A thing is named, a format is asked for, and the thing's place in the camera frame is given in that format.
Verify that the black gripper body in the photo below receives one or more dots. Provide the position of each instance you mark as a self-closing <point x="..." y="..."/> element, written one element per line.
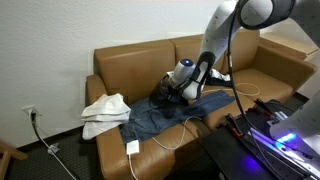
<point x="173" y="88"/>

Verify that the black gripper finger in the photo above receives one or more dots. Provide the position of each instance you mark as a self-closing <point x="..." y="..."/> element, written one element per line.
<point x="159" y="96"/>
<point x="171" y="101"/>

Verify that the blue denim trousers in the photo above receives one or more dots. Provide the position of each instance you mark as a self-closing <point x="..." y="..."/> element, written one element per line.
<point x="146" y="120"/>

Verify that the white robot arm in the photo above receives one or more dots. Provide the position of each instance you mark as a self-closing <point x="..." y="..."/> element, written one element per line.
<point x="216" y="30"/>

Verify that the brown leather couch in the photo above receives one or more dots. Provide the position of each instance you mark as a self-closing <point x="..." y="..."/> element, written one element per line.
<point x="140" y="66"/>

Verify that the black crumpled garment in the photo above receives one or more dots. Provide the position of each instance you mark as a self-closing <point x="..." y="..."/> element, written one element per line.
<point x="216" y="82"/>

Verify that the white folded cloth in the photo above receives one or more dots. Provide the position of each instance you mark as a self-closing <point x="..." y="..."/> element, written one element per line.
<point x="106" y="110"/>

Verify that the white power adapter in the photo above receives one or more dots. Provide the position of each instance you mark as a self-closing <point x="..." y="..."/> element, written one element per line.
<point x="132" y="147"/>

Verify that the black orange clamp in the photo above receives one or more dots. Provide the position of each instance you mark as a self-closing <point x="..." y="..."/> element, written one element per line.
<point x="233" y="126"/>

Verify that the black robot table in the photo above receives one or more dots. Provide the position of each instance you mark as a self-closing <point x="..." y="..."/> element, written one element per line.
<point x="230" y="160"/>

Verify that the black red clamp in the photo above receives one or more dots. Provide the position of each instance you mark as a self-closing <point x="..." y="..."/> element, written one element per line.
<point x="265" y="106"/>

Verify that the small white floor tag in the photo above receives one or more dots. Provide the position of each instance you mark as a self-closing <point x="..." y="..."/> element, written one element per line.
<point x="53" y="149"/>

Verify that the light wooden side table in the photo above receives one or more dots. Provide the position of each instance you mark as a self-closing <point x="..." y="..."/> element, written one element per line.
<point x="290" y="43"/>

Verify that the wooden furniture leg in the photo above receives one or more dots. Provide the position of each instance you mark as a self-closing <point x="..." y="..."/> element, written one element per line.
<point x="8" y="156"/>

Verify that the metal base rail plate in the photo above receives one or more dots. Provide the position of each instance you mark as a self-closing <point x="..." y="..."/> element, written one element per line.
<point x="263" y="140"/>

